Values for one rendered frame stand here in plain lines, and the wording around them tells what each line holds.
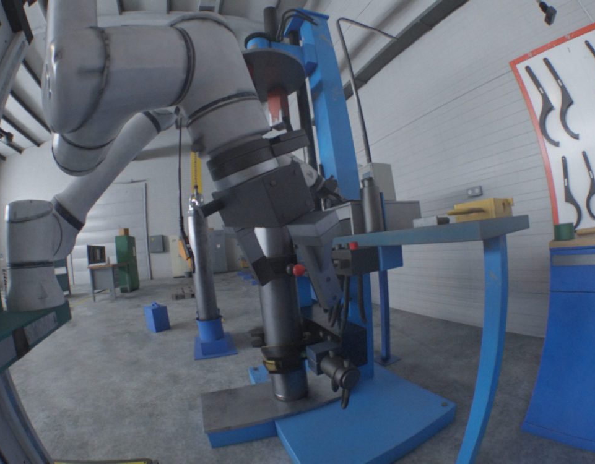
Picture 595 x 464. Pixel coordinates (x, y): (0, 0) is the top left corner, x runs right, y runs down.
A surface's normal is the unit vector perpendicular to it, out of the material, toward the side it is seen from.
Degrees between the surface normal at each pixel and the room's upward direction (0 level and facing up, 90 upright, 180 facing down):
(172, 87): 144
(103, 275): 90
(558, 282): 90
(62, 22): 99
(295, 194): 97
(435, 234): 90
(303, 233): 113
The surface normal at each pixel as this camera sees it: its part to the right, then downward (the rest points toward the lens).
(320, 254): -0.70, 0.45
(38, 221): 0.99, -0.10
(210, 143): -0.32, 0.40
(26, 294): 0.63, -0.46
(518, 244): -0.93, 0.08
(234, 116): 0.39, 0.15
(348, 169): 0.36, -0.07
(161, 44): 0.80, -0.08
